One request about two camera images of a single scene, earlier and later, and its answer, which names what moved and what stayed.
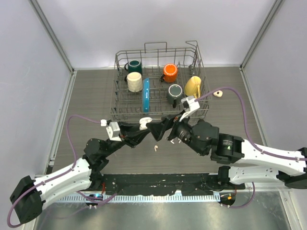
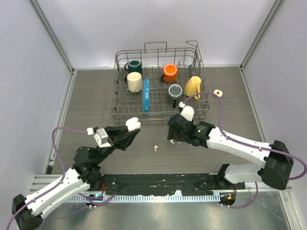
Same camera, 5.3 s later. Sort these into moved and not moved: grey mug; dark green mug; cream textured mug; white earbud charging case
Moved: white earbud charging case
Not moved: dark green mug; grey mug; cream textured mug
